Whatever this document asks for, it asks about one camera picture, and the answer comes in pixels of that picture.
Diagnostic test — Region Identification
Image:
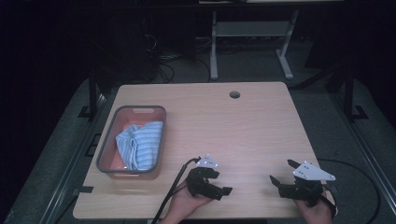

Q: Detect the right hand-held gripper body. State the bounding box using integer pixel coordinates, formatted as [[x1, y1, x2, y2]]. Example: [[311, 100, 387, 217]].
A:
[[277, 161, 337, 208]]

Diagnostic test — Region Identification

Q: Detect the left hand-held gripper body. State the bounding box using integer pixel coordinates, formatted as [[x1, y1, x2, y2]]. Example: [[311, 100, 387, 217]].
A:
[[185, 154, 226, 201]]

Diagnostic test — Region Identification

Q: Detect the person's left hand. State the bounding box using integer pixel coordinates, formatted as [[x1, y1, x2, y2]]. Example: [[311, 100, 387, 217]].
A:
[[158, 180, 217, 224]]

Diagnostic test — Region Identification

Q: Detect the person's right hand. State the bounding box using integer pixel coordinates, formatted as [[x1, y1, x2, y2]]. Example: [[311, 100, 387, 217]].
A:
[[293, 189, 334, 224]]

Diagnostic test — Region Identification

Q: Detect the blue striped towel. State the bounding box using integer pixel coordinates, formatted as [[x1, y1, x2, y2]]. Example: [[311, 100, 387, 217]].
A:
[[115, 120, 164, 171]]

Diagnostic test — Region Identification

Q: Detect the pink basin with grey rim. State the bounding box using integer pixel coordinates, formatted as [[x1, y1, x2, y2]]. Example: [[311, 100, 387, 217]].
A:
[[95, 105, 167, 181]]

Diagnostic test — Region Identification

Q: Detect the black tape strip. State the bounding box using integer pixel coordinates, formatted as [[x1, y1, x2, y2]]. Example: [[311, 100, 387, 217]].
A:
[[73, 185, 94, 198]]

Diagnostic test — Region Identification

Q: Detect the grey metal stand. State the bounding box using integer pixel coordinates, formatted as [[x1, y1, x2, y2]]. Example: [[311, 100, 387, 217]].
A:
[[209, 9, 300, 82]]

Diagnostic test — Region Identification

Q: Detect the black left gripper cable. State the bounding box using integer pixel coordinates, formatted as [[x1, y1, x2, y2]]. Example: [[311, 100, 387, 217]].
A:
[[150, 156, 202, 224]]

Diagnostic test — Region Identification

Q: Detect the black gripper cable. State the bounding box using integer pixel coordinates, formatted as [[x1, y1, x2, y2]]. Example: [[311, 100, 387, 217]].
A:
[[317, 158, 382, 224], [150, 156, 202, 224]]

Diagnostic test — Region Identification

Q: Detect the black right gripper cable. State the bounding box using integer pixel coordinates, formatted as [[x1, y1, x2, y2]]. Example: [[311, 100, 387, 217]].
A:
[[317, 158, 382, 224]]

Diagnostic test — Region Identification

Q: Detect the aluminium frame rail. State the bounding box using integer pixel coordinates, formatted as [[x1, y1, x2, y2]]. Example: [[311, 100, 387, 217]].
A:
[[36, 90, 118, 224], [330, 91, 396, 216]]

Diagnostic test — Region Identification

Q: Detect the black metal post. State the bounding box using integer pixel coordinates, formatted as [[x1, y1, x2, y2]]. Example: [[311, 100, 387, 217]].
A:
[[78, 69, 101, 121], [342, 66, 370, 123]]

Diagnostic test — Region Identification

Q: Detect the tangle of black floor cables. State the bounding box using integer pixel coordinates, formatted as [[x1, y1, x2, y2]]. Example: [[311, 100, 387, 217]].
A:
[[141, 32, 213, 84]]

